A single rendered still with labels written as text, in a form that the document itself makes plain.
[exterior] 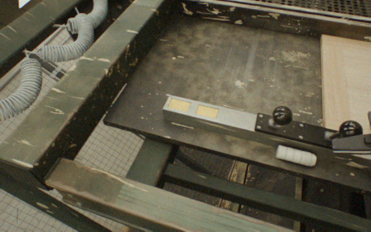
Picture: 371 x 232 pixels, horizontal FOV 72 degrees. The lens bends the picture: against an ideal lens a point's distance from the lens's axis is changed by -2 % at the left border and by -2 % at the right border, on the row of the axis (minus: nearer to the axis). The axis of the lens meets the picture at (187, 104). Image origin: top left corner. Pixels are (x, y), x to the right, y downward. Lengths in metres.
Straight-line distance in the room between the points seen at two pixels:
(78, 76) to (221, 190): 0.43
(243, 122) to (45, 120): 0.43
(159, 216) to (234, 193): 0.20
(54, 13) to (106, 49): 0.53
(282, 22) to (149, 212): 0.75
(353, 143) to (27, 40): 1.05
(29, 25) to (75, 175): 0.74
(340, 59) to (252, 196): 0.51
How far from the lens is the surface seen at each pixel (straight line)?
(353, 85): 0.84
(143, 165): 0.64
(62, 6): 1.28
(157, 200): 0.51
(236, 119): 0.62
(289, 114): 0.50
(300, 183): 2.30
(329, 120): 0.71
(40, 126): 0.61
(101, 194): 0.53
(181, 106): 0.63
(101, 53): 0.73
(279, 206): 0.64
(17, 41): 1.13
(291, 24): 0.98
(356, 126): 0.53
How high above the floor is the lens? 1.80
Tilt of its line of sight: 17 degrees down
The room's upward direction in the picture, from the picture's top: 53 degrees counter-clockwise
